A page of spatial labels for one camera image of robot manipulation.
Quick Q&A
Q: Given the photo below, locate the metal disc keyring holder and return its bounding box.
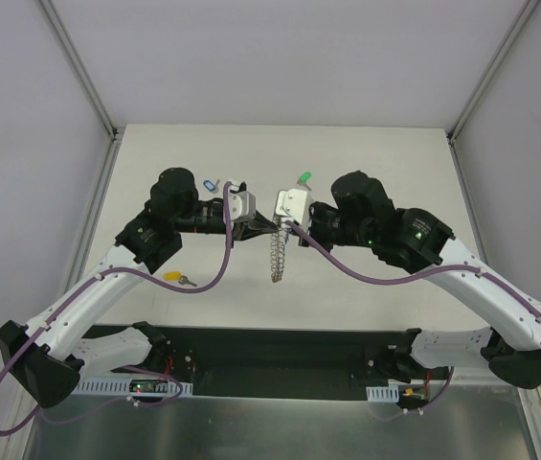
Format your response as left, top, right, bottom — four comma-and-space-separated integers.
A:
270, 216, 289, 283

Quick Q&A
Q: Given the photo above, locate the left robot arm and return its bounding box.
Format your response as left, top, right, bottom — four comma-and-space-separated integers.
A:
0, 168, 278, 408

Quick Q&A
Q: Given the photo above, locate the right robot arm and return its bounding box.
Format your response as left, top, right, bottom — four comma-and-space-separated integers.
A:
276, 171, 541, 389

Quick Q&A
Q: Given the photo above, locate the key with green tag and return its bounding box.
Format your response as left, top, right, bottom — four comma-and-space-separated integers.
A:
297, 172, 312, 190

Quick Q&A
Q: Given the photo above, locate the key with blue outlined tag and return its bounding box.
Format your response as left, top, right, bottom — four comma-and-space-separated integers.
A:
202, 179, 220, 194

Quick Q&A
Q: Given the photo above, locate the key with yellow tag lower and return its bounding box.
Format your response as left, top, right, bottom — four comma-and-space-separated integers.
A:
163, 271, 197, 288

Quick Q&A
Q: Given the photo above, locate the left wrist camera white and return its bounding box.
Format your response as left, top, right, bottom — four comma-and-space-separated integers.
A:
228, 179, 257, 223

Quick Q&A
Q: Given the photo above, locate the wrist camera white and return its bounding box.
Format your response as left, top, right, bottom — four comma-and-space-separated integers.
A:
228, 179, 257, 223
273, 189, 313, 230

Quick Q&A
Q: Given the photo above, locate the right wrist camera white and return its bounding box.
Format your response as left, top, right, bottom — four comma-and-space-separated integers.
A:
273, 189, 313, 230

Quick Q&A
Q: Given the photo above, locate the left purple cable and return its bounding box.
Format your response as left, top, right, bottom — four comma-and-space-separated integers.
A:
0, 184, 240, 437

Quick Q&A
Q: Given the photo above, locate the left aluminium frame post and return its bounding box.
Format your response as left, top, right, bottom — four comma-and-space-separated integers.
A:
35, 0, 119, 140

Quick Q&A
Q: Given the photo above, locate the aluminium frame post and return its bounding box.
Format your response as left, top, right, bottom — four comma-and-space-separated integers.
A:
447, 0, 541, 146
35, 0, 119, 140

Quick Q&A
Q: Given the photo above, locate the right aluminium frame post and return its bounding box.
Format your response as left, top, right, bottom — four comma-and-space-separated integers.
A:
447, 0, 541, 146

